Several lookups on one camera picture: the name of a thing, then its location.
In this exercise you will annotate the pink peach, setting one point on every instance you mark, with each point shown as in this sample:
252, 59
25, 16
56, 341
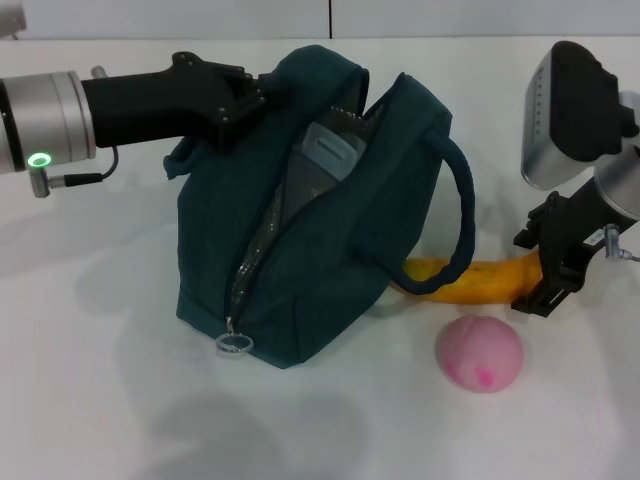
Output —
480, 355

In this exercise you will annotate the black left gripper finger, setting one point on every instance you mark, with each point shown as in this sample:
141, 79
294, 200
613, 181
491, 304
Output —
240, 120
277, 86

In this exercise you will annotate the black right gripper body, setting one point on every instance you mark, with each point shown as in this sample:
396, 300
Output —
580, 220

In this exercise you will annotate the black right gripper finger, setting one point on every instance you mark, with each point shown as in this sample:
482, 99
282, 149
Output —
537, 225
555, 290

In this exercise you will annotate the clear plastic lunch box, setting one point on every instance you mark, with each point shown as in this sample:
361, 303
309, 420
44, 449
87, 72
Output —
325, 150

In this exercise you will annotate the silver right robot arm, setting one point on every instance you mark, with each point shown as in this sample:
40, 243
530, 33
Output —
622, 185

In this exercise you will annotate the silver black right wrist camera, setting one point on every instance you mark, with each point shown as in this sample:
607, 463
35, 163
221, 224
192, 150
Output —
565, 110

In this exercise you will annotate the yellow banana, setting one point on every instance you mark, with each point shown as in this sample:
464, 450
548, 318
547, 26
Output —
485, 285

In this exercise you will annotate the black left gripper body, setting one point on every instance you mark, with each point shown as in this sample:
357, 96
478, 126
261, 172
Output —
145, 105

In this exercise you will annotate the dark teal insulated lunch bag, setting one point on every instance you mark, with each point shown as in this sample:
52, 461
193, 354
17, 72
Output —
325, 280

